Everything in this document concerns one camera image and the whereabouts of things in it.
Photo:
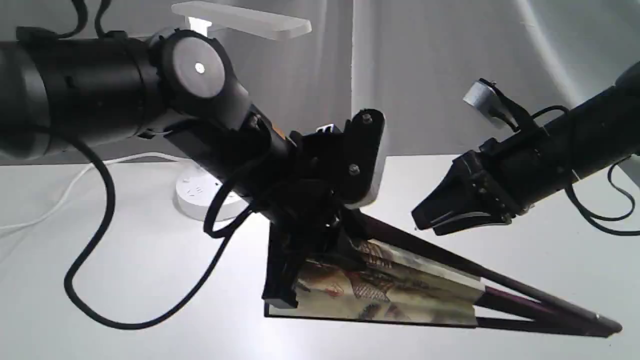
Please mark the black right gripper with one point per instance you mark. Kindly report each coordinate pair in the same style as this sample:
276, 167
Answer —
488, 187

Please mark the grey backdrop curtain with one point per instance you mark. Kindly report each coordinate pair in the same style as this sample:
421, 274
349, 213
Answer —
414, 59

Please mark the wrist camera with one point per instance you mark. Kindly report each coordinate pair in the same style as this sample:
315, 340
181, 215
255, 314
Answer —
367, 160
485, 97

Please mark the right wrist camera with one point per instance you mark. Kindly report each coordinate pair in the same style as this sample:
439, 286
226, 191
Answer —
485, 97

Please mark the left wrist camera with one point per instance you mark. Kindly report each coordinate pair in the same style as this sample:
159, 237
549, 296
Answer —
367, 160

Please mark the painted paper folding fan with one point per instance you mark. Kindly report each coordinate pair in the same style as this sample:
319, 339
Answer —
389, 276

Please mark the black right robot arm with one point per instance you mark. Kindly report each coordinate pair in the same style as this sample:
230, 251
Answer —
548, 152

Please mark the white desk lamp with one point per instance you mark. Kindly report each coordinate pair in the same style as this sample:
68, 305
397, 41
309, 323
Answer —
196, 188

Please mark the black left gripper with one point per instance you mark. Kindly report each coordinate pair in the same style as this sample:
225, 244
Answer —
303, 186

